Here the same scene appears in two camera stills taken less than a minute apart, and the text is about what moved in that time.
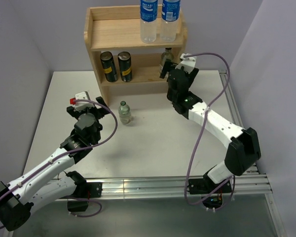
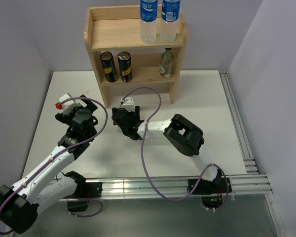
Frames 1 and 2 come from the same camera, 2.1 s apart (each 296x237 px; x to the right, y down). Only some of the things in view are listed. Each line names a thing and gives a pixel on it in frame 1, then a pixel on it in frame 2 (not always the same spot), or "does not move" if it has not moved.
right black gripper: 167,67 -> 135,115
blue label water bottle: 170,13 does not move
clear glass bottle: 167,55 does not move
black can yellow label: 125,61 does not move
